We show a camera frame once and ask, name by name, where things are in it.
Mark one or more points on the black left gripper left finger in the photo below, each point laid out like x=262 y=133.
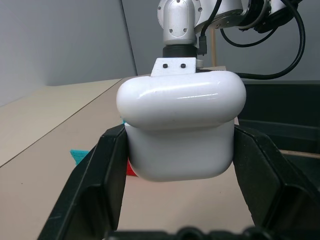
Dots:
x=90 y=190

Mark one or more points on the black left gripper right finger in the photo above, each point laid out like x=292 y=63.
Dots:
x=270 y=190

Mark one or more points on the white earbud charging case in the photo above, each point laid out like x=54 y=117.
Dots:
x=180 y=120

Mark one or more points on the black plastic bin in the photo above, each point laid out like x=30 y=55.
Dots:
x=280 y=105

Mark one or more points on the teal ribbed block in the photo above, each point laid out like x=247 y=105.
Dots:
x=78 y=155

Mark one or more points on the red block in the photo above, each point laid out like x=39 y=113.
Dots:
x=130 y=170

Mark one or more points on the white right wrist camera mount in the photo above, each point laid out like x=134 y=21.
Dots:
x=172 y=71

